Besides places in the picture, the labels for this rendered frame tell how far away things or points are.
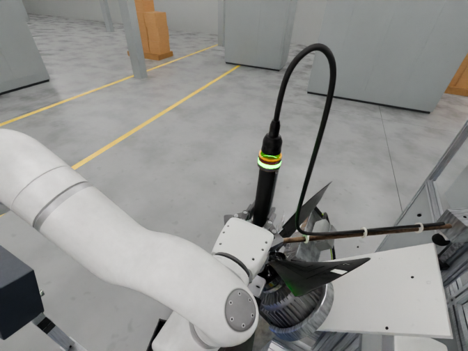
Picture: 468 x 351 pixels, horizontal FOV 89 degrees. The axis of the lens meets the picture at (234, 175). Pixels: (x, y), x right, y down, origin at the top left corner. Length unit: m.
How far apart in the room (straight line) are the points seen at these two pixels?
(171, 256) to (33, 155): 0.23
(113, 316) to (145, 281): 1.86
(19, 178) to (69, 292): 2.04
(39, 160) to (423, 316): 0.81
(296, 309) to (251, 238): 0.42
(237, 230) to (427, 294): 0.51
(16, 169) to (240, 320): 0.34
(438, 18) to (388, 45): 0.77
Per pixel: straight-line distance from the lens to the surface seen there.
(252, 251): 0.46
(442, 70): 6.30
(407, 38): 6.04
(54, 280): 2.53
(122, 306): 2.19
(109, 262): 0.37
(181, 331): 0.38
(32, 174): 0.40
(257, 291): 0.80
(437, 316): 0.76
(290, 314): 0.87
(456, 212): 0.94
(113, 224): 0.37
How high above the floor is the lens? 1.90
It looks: 38 degrees down
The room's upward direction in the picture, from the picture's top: 3 degrees clockwise
